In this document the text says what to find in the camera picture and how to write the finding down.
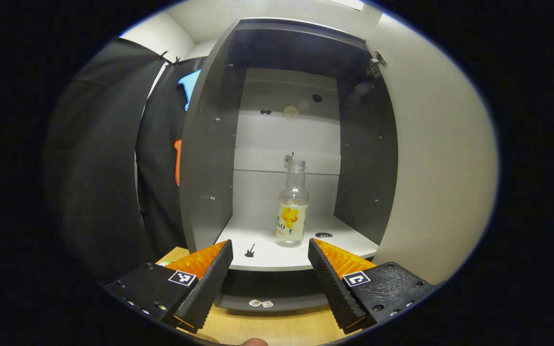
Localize clear bottle with yellow label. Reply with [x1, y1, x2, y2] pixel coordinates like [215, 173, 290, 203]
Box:
[276, 160, 310, 248]

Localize metal door hinge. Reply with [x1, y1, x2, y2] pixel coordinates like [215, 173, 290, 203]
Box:
[367, 49, 387, 77]

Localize long ceiling light panel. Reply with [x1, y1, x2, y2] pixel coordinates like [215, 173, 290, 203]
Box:
[327, 0, 366, 11]

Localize dark grey cabinet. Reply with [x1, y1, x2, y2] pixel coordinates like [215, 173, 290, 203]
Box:
[178, 18, 399, 312]

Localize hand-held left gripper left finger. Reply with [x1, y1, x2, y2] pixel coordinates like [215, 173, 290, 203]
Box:
[103, 239, 234, 333]

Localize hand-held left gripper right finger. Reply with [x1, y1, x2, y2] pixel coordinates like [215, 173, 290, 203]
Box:
[308, 238, 436, 334]

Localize black backdrop cloth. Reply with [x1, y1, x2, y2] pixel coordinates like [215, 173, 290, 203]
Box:
[41, 37, 201, 284]

